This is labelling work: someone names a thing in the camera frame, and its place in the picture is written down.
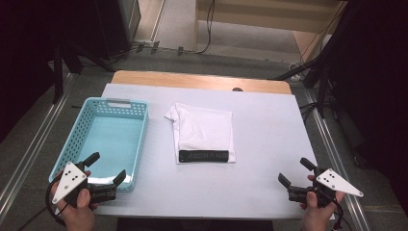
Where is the person's left hand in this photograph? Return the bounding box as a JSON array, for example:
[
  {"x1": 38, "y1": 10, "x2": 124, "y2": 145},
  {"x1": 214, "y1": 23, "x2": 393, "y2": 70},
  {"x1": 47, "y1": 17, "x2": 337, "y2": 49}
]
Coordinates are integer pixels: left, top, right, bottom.
[{"x1": 50, "y1": 170, "x2": 100, "y2": 231}]

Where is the power strip with plugs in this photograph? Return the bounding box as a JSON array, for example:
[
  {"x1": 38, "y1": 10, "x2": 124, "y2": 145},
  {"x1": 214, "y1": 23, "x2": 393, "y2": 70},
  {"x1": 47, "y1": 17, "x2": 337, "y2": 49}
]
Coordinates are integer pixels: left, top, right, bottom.
[{"x1": 134, "y1": 39, "x2": 185, "y2": 58}]

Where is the thin wall cable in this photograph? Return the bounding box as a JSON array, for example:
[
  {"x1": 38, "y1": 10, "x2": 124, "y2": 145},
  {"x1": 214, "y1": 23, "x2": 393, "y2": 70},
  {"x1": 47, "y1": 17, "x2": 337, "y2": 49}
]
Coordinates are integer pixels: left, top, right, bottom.
[{"x1": 299, "y1": 0, "x2": 349, "y2": 64}]

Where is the folded white shirt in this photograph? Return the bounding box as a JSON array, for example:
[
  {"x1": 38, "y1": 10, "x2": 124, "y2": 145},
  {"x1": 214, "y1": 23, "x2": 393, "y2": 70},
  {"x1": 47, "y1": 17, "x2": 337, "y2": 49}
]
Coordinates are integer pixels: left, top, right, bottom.
[{"x1": 164, "y1": 102, "x2": 237, "y2": 165}]

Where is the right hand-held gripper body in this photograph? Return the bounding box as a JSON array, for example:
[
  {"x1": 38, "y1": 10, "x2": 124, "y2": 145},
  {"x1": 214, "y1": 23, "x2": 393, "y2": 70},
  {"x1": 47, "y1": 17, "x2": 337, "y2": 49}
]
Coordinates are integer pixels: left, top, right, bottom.
[{"x1": 287, "y1": 165, "x2": 365, "y2": 209}]

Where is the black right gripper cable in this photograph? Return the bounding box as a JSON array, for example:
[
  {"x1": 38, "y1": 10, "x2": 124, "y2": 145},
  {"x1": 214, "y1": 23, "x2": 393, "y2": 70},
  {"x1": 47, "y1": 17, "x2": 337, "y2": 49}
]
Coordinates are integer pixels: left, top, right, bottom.
[{"x1": 332, "y1": 197, "x2": 346, "y2": 231}]

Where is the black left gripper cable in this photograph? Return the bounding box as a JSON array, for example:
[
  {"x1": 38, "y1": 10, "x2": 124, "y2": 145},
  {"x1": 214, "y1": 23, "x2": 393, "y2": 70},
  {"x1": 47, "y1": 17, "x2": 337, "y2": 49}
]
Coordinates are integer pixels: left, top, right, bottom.
[{"x1": 45, "y1": 181, "x2": 69, "y2": 227}]

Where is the black tripod stand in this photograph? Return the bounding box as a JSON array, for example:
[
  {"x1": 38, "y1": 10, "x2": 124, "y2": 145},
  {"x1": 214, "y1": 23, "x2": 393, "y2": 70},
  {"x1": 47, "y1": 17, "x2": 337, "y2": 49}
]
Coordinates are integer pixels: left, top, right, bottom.
[
  {"x1": 47, "y1": 35, "x2": 117, "y2": 105},
  {"x1": 268, "y1": 47, "x2": 344, "y2": 120}
]

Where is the black hanging cable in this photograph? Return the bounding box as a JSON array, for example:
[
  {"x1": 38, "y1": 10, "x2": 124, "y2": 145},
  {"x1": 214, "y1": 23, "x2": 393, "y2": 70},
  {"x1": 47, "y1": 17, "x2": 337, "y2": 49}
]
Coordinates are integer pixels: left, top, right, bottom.
[{"x1": 191, "y1": 0, "x2": 217, "y2": 56}]

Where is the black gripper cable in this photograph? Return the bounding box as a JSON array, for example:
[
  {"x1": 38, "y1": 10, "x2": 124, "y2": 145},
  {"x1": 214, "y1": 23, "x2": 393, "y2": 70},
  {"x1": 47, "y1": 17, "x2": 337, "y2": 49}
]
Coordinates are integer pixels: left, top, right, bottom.
[
  {"x1": 332, "y1": 197, "x2": 346, "y2": 231},
  {"x1": 45, "y1": 181, "x2": 69, "y2": 227}
]

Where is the light blue plastic basket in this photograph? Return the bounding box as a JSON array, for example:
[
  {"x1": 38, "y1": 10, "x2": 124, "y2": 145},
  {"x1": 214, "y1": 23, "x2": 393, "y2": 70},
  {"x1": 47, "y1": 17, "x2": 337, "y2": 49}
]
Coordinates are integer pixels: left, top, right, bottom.
[{"x1": 48, "y1": 96, "x2": 150, "y2": 193}]

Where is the person's right hand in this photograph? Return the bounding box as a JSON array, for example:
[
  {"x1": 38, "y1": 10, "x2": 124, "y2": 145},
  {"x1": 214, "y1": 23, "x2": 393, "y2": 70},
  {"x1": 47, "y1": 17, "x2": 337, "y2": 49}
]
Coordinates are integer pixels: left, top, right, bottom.
[{"x1": 299, "y1": 174, "x2": 346, "y2": 231}]

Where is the light wooden furniture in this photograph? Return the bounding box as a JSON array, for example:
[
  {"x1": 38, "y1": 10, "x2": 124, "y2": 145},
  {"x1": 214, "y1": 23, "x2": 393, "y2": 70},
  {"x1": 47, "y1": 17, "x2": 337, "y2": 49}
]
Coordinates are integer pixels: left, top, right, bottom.
[{"x1": 193, "y1": 0, "x2": 349, "y2": 52}]

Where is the white table mat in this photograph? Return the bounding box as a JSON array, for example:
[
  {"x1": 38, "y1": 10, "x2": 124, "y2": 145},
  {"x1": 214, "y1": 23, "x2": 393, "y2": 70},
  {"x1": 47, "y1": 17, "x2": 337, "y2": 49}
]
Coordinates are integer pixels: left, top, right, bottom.
[{"x1": 93, "y1": 83, "x2": 335, "y2": 221}]

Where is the metal floor rail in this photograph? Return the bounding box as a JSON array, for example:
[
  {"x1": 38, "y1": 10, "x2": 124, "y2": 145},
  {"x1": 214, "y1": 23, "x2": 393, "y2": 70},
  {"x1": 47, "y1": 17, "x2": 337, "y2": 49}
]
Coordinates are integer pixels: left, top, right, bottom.
[
  {"x1": 302, "y1": 88, "x2": 373, "y2": 231},
  {"x1": 0, "y1": 72, "x2": 78, "y2": 217}
]

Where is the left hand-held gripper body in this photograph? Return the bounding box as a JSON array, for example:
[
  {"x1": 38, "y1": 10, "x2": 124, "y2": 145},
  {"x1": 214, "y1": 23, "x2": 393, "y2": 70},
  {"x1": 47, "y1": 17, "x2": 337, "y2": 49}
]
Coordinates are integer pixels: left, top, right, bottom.
[{"x1": 51, "y1": 160, "x2": 118, "y2": 206}]

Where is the dark cabinet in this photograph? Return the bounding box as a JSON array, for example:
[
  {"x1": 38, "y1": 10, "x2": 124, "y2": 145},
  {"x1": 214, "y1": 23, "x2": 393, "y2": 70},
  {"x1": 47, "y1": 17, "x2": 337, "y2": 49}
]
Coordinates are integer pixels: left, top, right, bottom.
[{"x1": 92, "y1": 0, "x2": 142, "y2": 61}]

